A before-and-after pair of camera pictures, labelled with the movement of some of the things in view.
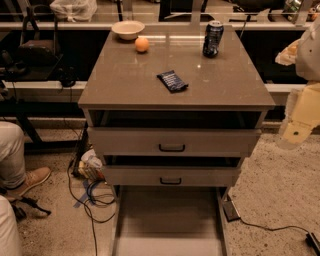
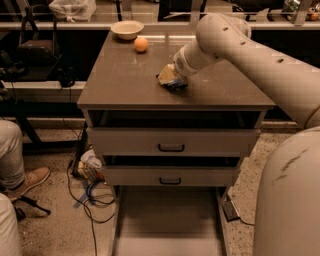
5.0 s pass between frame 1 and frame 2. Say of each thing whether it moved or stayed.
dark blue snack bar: moved
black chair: stayed
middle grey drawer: stayed
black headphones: stayed
